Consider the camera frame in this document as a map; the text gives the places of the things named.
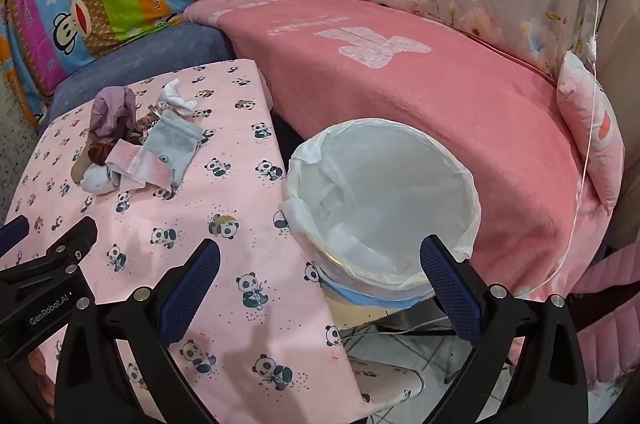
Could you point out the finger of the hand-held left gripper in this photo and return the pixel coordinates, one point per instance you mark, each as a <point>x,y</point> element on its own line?
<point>12,231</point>
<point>55,249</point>

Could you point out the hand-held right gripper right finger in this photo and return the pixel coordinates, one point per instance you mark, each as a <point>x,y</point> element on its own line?
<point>450,289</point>

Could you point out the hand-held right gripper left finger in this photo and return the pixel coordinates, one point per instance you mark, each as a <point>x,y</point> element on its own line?
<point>192,284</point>

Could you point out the round bin with white liner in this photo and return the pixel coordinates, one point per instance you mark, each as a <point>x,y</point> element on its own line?
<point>390,184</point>

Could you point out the purple cloth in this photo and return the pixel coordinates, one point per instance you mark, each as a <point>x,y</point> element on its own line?
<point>112,114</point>

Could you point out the white bundled sock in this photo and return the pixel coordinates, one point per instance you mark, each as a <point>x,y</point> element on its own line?
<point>100,181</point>

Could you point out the pink panda-print cloth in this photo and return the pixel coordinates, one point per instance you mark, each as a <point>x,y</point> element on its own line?
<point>225,184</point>

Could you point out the panda-print covered stool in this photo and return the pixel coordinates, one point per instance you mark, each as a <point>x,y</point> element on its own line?
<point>385,376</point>

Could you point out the pink and white cloth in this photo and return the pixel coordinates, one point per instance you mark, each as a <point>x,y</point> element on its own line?
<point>135,164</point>

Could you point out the pink padded chair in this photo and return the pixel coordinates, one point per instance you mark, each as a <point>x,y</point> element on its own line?
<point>610,284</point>

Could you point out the white crumpled cloth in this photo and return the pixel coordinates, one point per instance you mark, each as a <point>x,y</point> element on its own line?
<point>177,99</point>

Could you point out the pink blanket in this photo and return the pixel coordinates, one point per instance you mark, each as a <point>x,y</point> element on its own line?
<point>400,94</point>

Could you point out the small pink pillow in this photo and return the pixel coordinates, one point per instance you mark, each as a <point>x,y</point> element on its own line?
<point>590,124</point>

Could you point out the blue-grey sofa cushion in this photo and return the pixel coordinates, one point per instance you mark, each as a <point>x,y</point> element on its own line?
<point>165,49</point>

